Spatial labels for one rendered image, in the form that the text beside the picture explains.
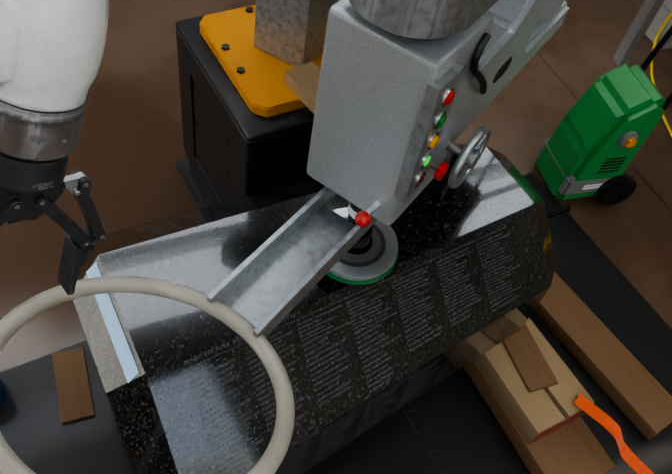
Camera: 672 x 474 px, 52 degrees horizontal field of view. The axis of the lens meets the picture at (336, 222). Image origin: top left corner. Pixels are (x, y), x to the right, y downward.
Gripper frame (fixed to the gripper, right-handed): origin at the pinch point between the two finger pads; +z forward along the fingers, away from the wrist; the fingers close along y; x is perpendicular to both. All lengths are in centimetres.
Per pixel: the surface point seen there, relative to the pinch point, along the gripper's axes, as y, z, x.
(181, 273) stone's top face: 60, 46, 38
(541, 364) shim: 174, 73, -18
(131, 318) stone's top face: 46, 52, 34
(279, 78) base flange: 119, 22, 86
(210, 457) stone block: 53, 71, 5
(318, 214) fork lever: 73, 16, 18
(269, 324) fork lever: 48, 23, 0
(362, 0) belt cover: 54, -33, 12
